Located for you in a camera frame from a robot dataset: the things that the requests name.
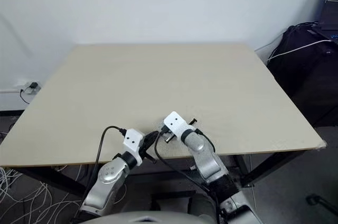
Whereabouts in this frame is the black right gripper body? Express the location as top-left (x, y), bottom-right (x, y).
top-left (159, 118), bottom-right (199, 145)

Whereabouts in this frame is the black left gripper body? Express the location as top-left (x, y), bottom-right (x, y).
top-left (139, 136), bottom-right (157, 163)

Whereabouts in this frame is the grey rounded robot shell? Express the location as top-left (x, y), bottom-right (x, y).
top-left (89, 209), bottom-right (212, 224)

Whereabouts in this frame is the black fabric bag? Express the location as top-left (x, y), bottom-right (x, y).
top-left (265, 24), bottom-right (338, 127)

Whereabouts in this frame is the black laptop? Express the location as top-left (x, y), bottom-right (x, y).
top-left (318, 0), bottom-right (338, 32)

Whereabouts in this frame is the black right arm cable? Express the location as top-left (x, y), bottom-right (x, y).
top-left (154, 126), bottom-right (221, 224)

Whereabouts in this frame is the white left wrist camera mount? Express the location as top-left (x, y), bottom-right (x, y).
top-left (123, 128), bottom-right (145, 167)

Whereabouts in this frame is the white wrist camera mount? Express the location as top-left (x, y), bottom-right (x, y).
top-left (163, 111), bottom-right (198, 143)
top-left (123, 128), bottom-right (145, 167)

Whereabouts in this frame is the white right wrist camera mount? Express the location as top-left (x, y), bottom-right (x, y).
top-left (163, 111), bottom-right (198, 143)

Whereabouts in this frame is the black metal table frame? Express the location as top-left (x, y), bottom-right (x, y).
top-left (0, 150), bottom-right (301, 198)

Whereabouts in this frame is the white wall power strip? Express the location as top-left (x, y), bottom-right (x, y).
top-left (18, 80), bottom-right (40, 94)

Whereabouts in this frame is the thin black adapter cable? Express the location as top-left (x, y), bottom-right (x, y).
top-left (20, 88), bottom-right (31, 105)

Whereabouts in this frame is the white floor cable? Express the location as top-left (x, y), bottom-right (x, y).
top-left (0, 167), bottom-right (21, 198)

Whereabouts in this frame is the white cable on bag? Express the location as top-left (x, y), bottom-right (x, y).
top-left (266, 39), bottom-right (333, 63)

